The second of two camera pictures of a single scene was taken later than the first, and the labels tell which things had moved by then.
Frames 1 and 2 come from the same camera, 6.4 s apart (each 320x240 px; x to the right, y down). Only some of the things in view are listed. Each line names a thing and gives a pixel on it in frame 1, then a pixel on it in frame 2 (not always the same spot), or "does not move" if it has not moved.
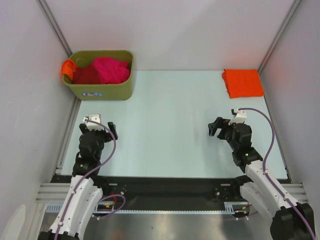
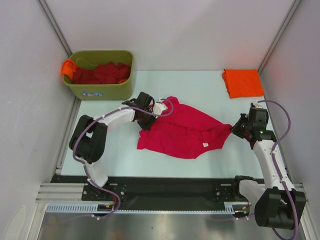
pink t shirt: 112,71 to 185,132
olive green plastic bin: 102,92 does not move
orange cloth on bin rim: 69,67 does not move
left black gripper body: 102,136 to 146,120
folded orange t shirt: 241,83 does not move
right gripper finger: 213,127 to 236,128
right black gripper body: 228,137 to 245,124
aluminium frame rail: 52,192 does not move
